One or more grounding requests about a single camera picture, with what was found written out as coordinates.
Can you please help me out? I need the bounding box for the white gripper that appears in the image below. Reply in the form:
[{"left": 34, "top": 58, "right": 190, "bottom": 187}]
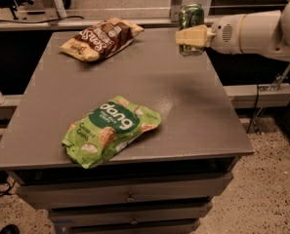
[{"left": 175, "top": 14, "right": 245, "bottom": 55}]

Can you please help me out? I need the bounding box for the green soda can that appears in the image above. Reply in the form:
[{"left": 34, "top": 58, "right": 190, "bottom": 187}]
[{"left": 179, "top": 3, "right": 204, "bottom": 57}]

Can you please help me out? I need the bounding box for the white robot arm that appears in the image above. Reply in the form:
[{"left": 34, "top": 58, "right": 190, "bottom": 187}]
[{"left": 175, "top": 1, "right": 290, "bottom": 62}]

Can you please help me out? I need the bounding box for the brown yellow chips bag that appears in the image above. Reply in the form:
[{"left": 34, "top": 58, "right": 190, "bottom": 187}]
[{"left": 60, "top": 18, "right": 144, "bottom": 62}]

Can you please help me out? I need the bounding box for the green dang chips bag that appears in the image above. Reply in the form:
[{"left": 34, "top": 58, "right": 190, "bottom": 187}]
[{"left": 62, "top": 96, "right": 161, "bottom": 169}]

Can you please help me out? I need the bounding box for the grey drawer cabinet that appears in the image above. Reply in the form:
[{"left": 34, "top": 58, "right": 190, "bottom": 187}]
[{"left": 0, "top": 28, "right": 253, "bottom": 234}]

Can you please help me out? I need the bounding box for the top drawer knob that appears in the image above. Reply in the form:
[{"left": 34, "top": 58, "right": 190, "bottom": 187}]
[{"left": 125, "top": 195, "right": 135, "bottom": 203}]

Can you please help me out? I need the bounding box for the metal frame post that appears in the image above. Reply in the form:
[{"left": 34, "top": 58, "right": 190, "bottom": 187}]
[{"left": 170, "top": 0, "right": 183, "bottom": 22}]

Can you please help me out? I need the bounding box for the black cable on rail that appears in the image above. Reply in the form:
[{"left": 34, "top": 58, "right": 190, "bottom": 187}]
[{"left": 0, "top": 15, "right": 85, "bottom": 24}]

